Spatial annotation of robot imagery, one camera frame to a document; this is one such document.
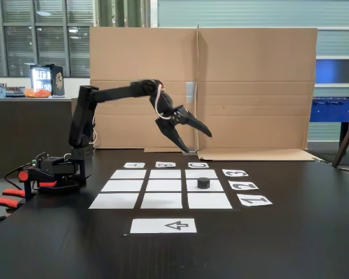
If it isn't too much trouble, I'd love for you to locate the white paper grid square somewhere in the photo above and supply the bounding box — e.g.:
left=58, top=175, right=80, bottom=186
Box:
left=101, top=180, right=144, bottom=192
left=149, top=169, right=181, bottom=179
left=187, top=193, right=233, bottom=209
left=186, top=180, right=224, bottom=192
left=185, top=169, right=219, bottom=179
left=145, top=180, right=182, bottom=192
left=110, top=169, right=147, bottom=179
left=140, top=193, right=183, bottom=209
left=88, top=193, right=140, bottom=209

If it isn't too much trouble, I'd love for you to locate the large brown cardboard panel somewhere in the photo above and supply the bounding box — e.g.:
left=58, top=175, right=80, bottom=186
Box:
left=89, top=26, right=199, bottom=153
left=196, top=24, right=323, bottom=162

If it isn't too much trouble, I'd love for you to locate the paper sheet with number 3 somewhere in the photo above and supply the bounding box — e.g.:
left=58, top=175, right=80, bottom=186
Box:
left=222, top=169, right=249, bottom=177

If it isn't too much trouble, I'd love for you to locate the paper sheet with number 2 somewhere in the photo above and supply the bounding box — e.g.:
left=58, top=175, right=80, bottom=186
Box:
left=228, top=181, right=259, bottom=191

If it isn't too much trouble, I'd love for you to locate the white paper sheet with arrow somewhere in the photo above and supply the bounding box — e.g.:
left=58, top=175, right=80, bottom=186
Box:
left=130, top=218, right=198, bottom=234

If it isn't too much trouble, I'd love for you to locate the paper sheet with number 1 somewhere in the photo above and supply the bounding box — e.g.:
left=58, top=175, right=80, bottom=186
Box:
left=237, top=195, right=273, bottom=207

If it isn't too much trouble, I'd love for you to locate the black mini fridge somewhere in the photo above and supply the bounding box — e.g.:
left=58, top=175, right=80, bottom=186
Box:
left=30, top=63, right=66, bottom=96

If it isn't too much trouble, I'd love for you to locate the bowl of orange snacks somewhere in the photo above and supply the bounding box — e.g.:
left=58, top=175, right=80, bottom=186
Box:
left=19, top=88, right=52, bottom=99

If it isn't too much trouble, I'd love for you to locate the blue foosball table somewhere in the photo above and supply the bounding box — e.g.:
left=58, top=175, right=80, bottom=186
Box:
left=309, top=96, right=349, bottom=152

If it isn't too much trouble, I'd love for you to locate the brown wooden stand leg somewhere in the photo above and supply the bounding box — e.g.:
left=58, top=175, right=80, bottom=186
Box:
left=332, top=109, right=349, bottom=168

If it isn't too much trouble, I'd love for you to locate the red and black clamp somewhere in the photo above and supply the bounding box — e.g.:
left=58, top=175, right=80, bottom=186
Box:
left=0, top=166, right=59, bottom=224

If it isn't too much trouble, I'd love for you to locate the dark brown counter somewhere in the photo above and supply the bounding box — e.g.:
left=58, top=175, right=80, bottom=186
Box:
left=0, top=97, right=73, bottom=180

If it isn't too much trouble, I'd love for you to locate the pink white servo cable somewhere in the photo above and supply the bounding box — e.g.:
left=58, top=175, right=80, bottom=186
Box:
left=90, top=115, right=101, bottom=146
left=154, top=83, right=176, bottom=120

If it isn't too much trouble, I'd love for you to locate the black power cable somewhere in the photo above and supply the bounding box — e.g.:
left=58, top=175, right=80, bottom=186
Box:
left=4, top=164, right=37, bottom=191

